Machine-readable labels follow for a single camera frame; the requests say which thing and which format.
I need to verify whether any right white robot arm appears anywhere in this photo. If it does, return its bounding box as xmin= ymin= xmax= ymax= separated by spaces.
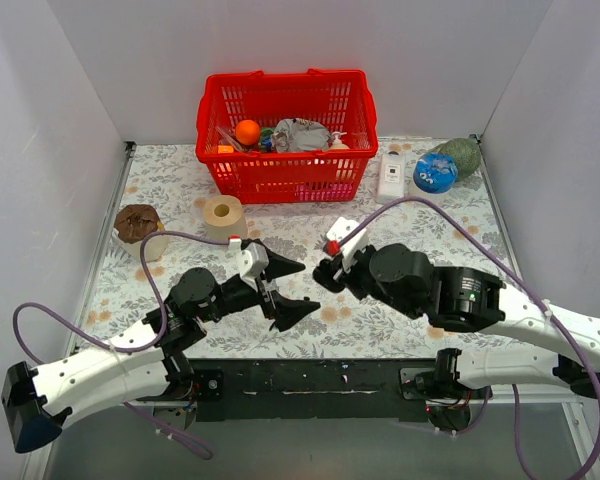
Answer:
xmin=313 ymin=244 xmax=600 ymax=399

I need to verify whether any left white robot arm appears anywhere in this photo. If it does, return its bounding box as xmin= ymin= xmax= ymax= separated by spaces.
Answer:
xmin=1 ymin=239 xmax=320 ymax=454

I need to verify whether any beige paper roll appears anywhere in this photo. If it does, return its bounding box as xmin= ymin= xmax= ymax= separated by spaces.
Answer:
xmin=203 ymin=195 xmax=248 ymax=245

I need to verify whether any floral patterned table mat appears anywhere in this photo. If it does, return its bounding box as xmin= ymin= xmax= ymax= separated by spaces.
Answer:
xmin=77 ymin=140 xmax=540 ymax=360

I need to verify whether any white rectangular bottle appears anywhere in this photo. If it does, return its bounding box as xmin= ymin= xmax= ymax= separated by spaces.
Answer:
xmin=376 ymin=150 xmax=406 ymax=204

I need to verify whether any brown-topped paper cup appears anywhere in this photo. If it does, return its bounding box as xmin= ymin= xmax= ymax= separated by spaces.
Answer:
xmin=114 ymin=204 xmax=169 ymax=262

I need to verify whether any crumpled silver foil bag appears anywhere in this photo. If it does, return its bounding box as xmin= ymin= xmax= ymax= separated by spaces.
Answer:
xmin=272 ymin=118 xmax=332 ymax=153

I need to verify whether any blue-lidded white jar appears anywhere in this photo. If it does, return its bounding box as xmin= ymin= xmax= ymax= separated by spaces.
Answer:
xmin=408 ymin=152 xmax=458 ymax=204

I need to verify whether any orange fruit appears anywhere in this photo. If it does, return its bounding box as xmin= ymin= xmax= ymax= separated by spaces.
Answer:
xmin=234 ymin=119 xmax=261 ymax=146

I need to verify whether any green textured ball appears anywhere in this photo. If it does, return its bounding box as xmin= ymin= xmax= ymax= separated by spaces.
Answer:
xmin=437 ymin=138 xmax=481 ymax=181

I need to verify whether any red plastic shopping basket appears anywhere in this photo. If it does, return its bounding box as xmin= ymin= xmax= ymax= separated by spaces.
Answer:
xmin=196 ymin=69 xmax=378 ymax=204

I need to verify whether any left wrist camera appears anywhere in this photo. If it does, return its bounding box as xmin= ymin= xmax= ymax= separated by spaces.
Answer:
xmin=228 ymin=236 xmax=269 ymax=291

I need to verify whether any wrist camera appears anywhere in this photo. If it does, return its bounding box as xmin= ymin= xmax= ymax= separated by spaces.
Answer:
xmin=228 ymin=236 xmax=269 ymax=291
xmin=325 ymin=217 xmax=369 ymax=280

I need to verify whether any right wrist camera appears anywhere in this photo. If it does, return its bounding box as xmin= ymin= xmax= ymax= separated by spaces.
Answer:
xmin=325 ymin=217 xmax=369 ymax=280

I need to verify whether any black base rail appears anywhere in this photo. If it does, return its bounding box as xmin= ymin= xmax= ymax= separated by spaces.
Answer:
xmin=134 ymin=357 xmax=476 ymax=424

